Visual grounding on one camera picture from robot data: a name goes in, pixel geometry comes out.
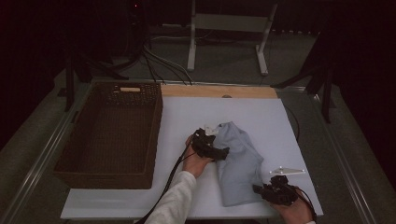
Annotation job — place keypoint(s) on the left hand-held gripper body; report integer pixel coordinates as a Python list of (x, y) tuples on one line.
[(204, 144)]

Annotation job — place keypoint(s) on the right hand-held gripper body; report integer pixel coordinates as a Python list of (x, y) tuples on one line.
[(281, 193)]

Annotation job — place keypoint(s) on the light blue tank top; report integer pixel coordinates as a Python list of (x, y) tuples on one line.
[(239, 168)]

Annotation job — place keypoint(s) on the brown wicker basket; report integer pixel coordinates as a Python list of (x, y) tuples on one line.
[(109, 140)]

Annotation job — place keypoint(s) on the person's left hand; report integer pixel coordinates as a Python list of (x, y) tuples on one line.
[(194, 165)]

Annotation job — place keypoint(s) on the person's right hand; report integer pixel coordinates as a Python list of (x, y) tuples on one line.
[(297, 213)]

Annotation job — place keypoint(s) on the white table mat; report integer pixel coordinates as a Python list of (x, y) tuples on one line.
[(186, 115)]

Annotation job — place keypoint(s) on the light wooden board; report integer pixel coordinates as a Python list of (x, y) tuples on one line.
[(199, 91)]

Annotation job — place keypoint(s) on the black metal stand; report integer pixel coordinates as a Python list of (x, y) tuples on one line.
[(70, 87), (326, 93)]

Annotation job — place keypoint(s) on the white power strip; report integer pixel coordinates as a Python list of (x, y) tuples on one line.
[(174, 25)]

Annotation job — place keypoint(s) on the white metal stand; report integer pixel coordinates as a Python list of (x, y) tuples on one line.
[(230, 22)]

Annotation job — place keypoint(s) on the dark equipment with red light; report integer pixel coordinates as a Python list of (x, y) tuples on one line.
[(136, 25)]

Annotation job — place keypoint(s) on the metal table frame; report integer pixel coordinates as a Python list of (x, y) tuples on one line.
[(40, 161)]

